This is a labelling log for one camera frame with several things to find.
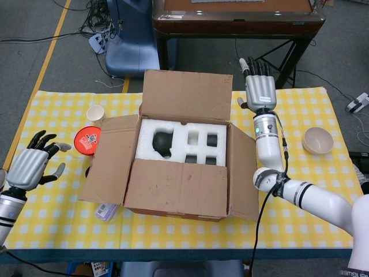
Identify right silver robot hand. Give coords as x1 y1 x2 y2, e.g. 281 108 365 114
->
236 56 277 112

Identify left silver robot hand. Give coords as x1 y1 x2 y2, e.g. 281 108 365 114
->
5 129 72 192

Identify red-brown cardboard box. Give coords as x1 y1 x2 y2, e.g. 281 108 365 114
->
79 69 260 222

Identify orange canister with red lid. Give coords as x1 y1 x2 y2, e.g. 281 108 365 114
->
73 126 102 156

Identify brown wooden mahjong table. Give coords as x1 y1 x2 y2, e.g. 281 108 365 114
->
152 0 326 92

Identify beige bowl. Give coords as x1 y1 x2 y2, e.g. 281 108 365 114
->
302 126 334 156

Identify white paper cup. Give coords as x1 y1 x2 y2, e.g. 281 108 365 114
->
86 105 107 126

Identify clear box with purple items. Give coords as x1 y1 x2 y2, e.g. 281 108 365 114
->
95 203 119 222

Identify white foam insert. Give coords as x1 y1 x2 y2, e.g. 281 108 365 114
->
135 118 227 167

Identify black round teapot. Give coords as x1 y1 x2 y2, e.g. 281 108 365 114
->
152 131 174 159

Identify colourful printed box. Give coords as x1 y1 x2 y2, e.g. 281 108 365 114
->
66 261 114 277

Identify blue machine base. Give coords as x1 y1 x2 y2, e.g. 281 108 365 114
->
105 0 178 78

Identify yellow checkered tablecloth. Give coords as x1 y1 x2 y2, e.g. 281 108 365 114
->
0 87 364 250

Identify white power strip with plugs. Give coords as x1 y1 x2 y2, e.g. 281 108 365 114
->
88 31 116 55

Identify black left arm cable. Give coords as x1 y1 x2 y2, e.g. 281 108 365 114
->
4 249 70 276

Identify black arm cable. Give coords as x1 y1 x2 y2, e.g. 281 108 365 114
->
4 249 70 276
249 114 291 277

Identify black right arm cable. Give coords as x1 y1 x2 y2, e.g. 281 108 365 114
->
249 114 291 277

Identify black floor cable bundle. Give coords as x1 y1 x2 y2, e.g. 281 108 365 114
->
79 0 122 41

